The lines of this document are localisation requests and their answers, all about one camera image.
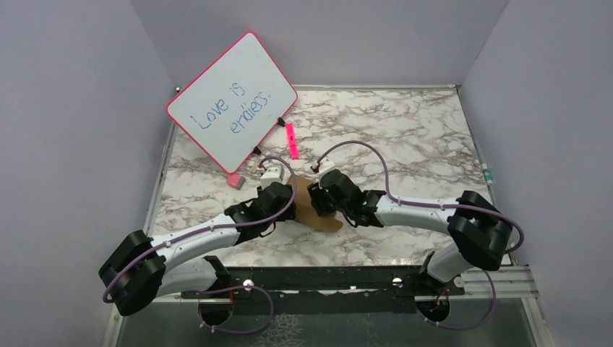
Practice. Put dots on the pink grey whiteboard eraser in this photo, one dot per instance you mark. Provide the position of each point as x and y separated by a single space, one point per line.
235 181

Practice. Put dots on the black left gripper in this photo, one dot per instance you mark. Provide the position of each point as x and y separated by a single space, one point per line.
289 214

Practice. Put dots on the pink marker pen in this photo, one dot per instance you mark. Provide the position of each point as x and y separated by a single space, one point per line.
292 143

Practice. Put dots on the pink-framed whiteboard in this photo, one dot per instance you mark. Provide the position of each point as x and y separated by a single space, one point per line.
234 103

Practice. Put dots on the green white glue stick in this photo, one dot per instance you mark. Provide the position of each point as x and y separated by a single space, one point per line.
487 174

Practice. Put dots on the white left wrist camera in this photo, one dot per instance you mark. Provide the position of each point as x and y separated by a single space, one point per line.
272 174

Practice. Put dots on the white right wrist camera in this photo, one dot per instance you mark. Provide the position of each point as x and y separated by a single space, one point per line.
322 167

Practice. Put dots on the aluminium frame rail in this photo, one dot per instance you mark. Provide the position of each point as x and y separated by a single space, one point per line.
499 309

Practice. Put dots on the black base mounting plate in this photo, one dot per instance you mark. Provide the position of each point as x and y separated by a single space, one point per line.
331 290

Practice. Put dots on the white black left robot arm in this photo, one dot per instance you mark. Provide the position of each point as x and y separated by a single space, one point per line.
142 268

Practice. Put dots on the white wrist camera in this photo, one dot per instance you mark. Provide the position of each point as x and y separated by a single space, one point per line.
322 167
272 174

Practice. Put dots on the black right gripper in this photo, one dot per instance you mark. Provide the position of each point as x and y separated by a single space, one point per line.
317 192

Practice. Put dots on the brown cardboard box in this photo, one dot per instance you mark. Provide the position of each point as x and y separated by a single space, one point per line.
306 214

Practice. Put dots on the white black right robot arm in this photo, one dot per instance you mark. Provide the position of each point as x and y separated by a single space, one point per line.
479 233

